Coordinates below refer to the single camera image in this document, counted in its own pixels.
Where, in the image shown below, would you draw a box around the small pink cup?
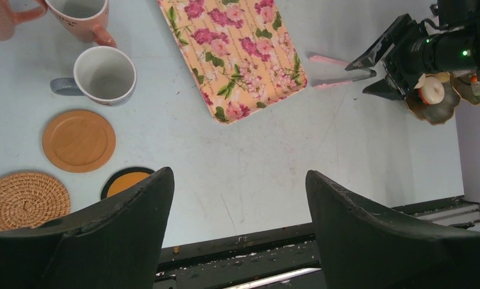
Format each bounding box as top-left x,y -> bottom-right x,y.
45,0 -> 117,48

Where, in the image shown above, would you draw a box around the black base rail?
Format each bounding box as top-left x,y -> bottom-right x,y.
151,196 -> 480,288

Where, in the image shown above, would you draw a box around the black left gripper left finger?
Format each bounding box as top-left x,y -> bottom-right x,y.
0,167 -> 175,288

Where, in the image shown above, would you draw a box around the pink handled metal tongs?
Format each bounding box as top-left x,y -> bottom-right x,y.
307,54 -> 377,89

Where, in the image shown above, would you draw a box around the floral rectangular tray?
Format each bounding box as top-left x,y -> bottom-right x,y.
158,0 -> 308,124

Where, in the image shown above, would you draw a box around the lower wooden round coaster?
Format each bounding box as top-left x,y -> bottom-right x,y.
0,172 -> 71,232

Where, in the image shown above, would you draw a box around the three tier black cake stand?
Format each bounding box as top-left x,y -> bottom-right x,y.
404,70 -> 480,125

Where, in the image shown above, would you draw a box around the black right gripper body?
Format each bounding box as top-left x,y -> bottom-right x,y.
382,20 -> 479,97

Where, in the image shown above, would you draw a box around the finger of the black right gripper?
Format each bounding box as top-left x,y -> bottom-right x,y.
345,14 -> 413,71
363,78 -> 405,101

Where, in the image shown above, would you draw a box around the wooden round coaster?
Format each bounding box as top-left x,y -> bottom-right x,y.
0,172 -> 71,232
42,110 -> 116,173

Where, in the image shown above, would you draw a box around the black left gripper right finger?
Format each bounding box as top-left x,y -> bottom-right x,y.
305,170 -> 480,288

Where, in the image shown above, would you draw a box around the orange question mark coaster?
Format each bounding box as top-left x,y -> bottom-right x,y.
100,167 -> 155,200

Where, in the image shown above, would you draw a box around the blue grey mug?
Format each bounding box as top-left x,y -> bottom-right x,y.
49,46 -> 137,107

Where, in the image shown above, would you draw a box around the white donut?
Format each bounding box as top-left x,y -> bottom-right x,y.
417,76 -> 445,105

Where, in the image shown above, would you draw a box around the pink mug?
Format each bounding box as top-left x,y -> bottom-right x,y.
0,0 -> 48,41

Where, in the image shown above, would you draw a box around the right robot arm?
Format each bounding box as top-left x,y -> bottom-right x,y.
345,1 -> 480,100

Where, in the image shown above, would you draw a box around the upper wooden round coaster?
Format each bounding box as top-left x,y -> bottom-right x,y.
42,110 -> 116,173

